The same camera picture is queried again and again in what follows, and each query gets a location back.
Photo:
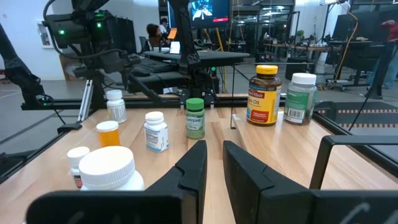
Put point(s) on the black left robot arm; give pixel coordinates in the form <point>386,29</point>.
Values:
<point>186,46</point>

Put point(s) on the large plain white bottle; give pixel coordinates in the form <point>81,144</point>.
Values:
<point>109,171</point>

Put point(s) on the small white bottle grey label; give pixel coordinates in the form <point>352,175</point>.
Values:
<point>115,109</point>

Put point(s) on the small green background plant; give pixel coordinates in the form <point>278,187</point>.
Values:
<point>300,32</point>

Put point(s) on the black keyboard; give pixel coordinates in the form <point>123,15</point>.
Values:
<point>155,66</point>

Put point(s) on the clear bottle green label white cap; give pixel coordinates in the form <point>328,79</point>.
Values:
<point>300,102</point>

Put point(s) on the black cabinet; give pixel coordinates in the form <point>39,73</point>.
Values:
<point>298,68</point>

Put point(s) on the silver aluminium bar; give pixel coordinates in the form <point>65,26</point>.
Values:
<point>85,102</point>

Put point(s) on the open laptop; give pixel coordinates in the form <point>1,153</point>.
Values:
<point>175,47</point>

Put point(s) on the black mat orange stripes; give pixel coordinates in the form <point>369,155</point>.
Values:
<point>373,118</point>

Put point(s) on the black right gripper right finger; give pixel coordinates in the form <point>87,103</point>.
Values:
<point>248,186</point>

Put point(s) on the person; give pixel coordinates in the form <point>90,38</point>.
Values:
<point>163,26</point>
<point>392,31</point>
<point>153,32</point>

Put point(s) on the black computer tower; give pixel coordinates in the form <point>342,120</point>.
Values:
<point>261,57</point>

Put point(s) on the grey table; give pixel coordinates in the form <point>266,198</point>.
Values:
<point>217,57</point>

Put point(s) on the white bottle blue-edged label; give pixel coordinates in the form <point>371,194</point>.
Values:
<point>155,133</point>

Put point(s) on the black metal rig frame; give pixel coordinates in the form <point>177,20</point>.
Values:
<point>224,101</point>

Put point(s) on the brown fish oil bottle yellow cap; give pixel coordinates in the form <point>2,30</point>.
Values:
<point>262,99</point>

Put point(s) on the long wooden table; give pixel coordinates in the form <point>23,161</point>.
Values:
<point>304,47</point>

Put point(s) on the dark grey desk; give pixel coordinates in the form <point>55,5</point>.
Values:
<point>161,81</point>

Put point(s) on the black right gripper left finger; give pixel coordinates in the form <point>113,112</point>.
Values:
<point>186,186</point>

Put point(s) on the wooden shelf black metal frame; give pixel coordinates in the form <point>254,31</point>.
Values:
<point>280,149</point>

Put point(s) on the computer monitor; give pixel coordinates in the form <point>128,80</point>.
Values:
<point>210,12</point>

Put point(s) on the black office chair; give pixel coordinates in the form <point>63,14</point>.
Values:
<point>144,45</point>

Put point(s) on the green caffeine bottle green cap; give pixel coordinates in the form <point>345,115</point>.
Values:
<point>195,121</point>

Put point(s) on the black standing desk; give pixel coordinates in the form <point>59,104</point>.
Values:
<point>360,56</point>

